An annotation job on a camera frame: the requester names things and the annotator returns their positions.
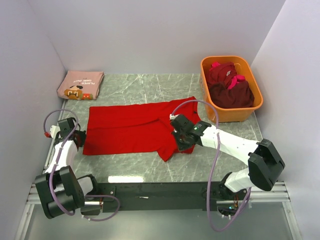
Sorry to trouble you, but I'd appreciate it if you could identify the bright red t-shirt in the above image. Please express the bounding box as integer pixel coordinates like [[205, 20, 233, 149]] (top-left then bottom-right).
[[82, 96, 200, 162]]

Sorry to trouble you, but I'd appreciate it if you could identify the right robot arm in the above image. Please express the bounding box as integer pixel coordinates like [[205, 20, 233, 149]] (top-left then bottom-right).
[[169, 114, 286, 200]]

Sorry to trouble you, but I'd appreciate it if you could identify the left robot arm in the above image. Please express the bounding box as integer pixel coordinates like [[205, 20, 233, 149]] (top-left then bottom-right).
[[35, 117, 100, 219]]

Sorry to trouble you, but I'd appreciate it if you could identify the folded pink graphic t-shirt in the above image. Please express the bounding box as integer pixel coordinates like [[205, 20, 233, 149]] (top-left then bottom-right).
[[57, 70, 104, 101]]

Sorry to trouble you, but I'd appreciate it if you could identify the orange plastic basket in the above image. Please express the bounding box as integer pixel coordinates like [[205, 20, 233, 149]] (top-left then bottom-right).
[[199, 55, 263, 123]]

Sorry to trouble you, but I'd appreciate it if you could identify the dark red t-shirt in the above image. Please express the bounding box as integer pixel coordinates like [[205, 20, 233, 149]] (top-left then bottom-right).
[[209, 80, 255, 109]]

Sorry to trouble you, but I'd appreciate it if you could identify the maroon t-shirt with pink collar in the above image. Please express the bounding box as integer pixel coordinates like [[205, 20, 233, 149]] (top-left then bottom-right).
[[206, 62, 246, 90]]

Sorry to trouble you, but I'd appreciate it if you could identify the black base crossbar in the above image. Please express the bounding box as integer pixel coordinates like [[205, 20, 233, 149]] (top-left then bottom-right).
[[98, 181, 250, 214]]

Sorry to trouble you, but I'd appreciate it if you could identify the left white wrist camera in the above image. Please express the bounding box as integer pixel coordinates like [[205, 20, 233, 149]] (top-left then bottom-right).
[[44, 125, 60, 139]]

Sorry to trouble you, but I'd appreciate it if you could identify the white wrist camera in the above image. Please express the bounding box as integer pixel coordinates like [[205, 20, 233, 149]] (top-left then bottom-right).
[[169, 114, 178, 120], [44, 125, 60, 139]]

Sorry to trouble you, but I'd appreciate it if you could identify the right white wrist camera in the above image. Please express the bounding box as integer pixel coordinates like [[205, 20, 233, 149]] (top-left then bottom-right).
[[169, 114, 178, 120]]

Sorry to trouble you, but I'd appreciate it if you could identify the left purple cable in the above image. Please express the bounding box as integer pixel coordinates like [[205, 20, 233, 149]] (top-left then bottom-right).
[[43, 109, 80, 216]]

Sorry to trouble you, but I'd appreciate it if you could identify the aluminium rail frame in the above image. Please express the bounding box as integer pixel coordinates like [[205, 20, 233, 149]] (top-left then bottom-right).
[[13, 99, 303, 240]]

